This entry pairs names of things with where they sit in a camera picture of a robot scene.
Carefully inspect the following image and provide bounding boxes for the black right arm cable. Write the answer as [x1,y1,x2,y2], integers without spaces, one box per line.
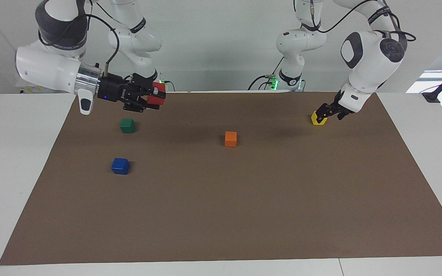
[85,13,121,77]

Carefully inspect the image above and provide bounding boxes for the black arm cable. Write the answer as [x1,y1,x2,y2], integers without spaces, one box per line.
[85,13,121,77]
[309,0,416,43]

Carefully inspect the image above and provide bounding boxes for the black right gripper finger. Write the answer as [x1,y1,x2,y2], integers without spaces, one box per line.
[123,94,160,113]
[129,72,158,95]

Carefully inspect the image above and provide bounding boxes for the blue cube block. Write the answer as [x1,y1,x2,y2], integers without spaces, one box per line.
[111,158,130,175]

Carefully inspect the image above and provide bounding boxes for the yellow cube block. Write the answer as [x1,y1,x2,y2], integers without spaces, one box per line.
[311,110,328,126]

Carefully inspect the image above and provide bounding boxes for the green cube block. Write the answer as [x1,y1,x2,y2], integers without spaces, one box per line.
[120,118,136,134]

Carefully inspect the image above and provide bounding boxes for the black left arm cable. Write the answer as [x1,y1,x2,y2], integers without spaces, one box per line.
[309,0,416,43]

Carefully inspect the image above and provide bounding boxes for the brown table mat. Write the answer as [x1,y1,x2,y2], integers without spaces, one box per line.
[0,91,442,266]

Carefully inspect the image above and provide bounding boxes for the white box yellow label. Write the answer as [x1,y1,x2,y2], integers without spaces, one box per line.
[21,85,58,94]

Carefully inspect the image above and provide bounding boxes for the black right base cable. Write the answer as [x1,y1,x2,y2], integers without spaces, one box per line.
[119,75,137,93]

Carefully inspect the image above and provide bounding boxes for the red cube block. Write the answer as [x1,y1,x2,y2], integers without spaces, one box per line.
[147,82,167,106]

